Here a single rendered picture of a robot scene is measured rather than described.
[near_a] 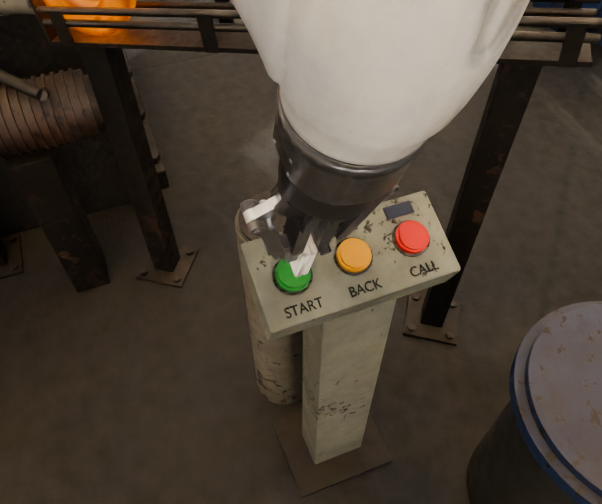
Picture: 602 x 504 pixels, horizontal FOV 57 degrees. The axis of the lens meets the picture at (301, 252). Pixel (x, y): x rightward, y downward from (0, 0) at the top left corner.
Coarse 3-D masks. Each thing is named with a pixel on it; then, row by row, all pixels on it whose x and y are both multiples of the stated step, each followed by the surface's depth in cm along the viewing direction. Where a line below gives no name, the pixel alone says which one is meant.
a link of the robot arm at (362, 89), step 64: (256, 0) 24; (320, 0) 20; (384, 0) 19; (448, 0) 18; (512, 0) 20; (320, 64) 22; (384, 64) 21; (448, 64) 21; (320, 128) 26; (384, 128) 25
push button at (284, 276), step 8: (280, 264) 62; (288, 264) 61; (280, 272) 61; (288, 272) 61; (280, 280) 61; (288, 280) 61; (296, 280) 61; (304, 280) 61; (288, 288) 61; (296, 288) 61
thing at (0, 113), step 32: (0, 96) 95; (64, 96) 96; (0, 128) 95; (32, 128) 96; (64, 128) 98; (96, 128) 101; (32, 160) 103; (32, 192) 107; (64, 192) 110; (64, 224) 116; (64, 256) 123; (96, 256) 126
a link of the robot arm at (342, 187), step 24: (288, 144) 31; (288, 168) 34; (312, 168) 31; (336, 168) 30; (360, 168) 30; (384, 168) 30; (312, 192) 33; (336, 192) 32; (360, 192) 32; (384, 192) 34
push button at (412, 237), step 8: (400, 224) 65; (408, 224) 65; (416, 224) 65; (400, 232) 64; (408, 232) 65; (416, 232) 65; (424, 232) 65; (400, 240) 64; (408, 240) 64; (416, 240) 64; (424, 240) 64; (400, 248) 65; (408, 248) 64; (416, 248) 64; (424, 248) 64
